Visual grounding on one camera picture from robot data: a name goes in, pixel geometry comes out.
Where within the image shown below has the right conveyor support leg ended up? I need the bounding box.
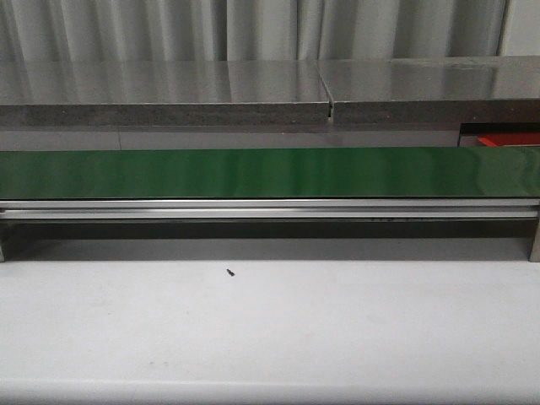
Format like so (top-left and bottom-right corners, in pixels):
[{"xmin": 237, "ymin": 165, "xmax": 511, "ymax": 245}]
[{"xmin": 524, "ymin": 219, "xmax": 540, "ymax": 263}]

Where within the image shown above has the red plastic bin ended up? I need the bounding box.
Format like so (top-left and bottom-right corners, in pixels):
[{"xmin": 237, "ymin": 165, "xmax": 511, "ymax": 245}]
[{"xmin": 477, "ymin": 132, "xmax": 540, "ymax": 147}]

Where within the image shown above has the aluminium conveyor frame rail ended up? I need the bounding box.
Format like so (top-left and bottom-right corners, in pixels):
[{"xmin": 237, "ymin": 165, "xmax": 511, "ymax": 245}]
[{"xmin": 1, "ymin": 198, "xmax": 539, "ymax": 221}]

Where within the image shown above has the grey stone counter slab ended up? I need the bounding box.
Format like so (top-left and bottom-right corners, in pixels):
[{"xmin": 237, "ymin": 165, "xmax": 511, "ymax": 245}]
[
  {"xmin": 318, "ymin": 56, "xmax": 539, "ymax": 125},
  {"xmin": 1, "ymin": 61, "xmax": 330, "ymax": 127}
]

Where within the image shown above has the grey stone counter left slab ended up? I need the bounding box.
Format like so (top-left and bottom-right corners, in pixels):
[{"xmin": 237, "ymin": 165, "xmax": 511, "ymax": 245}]
[{"xmin": 1, "ymin": 61, "xmax": 330, "ymax": 127}]

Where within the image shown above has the grey stone counter right slab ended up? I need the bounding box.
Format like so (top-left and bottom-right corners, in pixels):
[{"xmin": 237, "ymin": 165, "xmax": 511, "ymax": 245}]
[{"xmin": 318, "ymin": 56, "xmax": 539, "ymax": 125}]

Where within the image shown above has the grey pleated curtain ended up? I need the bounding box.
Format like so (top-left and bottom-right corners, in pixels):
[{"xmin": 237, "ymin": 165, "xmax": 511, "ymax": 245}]
[{"xmin": 1, "ymin": 1, "xmax": 509, "ymax": 62}]

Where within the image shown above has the green conveyor belt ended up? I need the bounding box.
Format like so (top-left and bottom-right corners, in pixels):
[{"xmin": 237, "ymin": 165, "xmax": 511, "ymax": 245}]
[{"xmin": 1, "ymin": 147, "xmax": 539, "ymax": 200}]

